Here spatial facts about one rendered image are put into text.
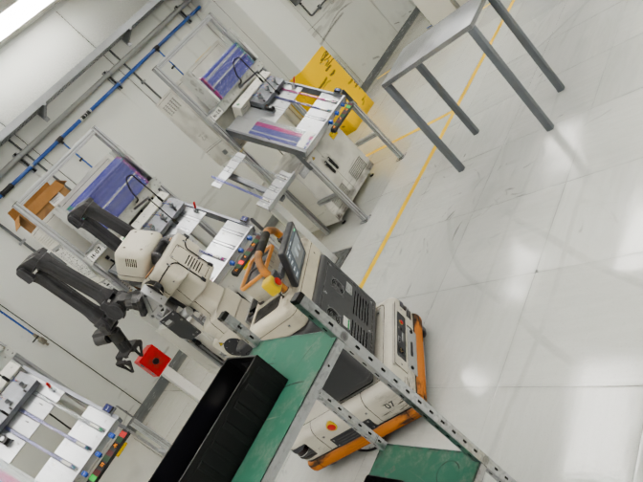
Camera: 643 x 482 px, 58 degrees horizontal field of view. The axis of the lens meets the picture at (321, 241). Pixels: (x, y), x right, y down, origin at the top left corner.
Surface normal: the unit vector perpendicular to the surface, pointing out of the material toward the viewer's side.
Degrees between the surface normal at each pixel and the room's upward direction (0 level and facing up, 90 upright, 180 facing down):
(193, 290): 90
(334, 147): 90
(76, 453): 47
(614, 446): 0
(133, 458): 90
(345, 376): 90
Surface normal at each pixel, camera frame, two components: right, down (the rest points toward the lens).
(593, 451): -0.69, -0.65
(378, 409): -0.11, 0.53
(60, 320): 0.57, -0.21
